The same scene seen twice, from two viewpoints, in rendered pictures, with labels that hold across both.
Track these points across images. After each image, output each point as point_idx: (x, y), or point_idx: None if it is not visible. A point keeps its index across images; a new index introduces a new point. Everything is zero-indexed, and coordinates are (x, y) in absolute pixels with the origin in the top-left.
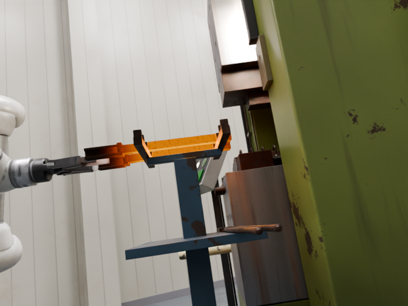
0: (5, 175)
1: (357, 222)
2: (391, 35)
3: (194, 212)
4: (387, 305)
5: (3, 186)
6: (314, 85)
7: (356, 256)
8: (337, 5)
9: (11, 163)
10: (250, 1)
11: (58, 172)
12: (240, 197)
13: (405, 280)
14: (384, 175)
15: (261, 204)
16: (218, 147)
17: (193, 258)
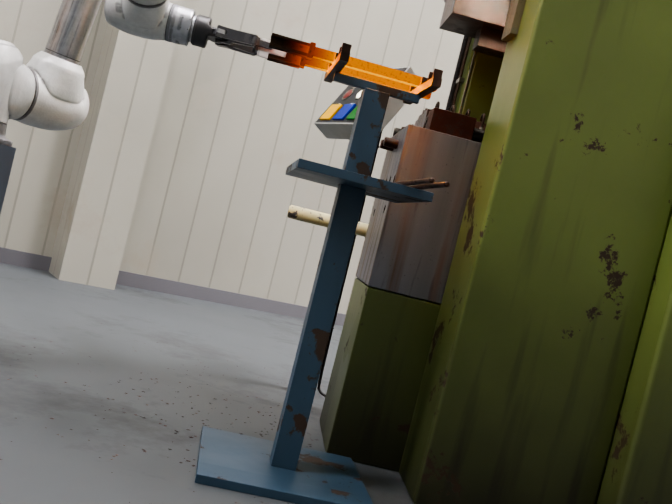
0: (162, 21)
1: (526, 232)
2: (669, 47)
3: (365, 153)
4: (514, 319)
5: (154, 33)
6: (554, 68)
7: (507, 264)
8: None
9: (172, 9)
10: None
11: (221, 43)
12: (414, 161)
13: (544, 305)
14: (577, 198)
15: (435, 180)
16: (419, 93)
17: (346, 198)
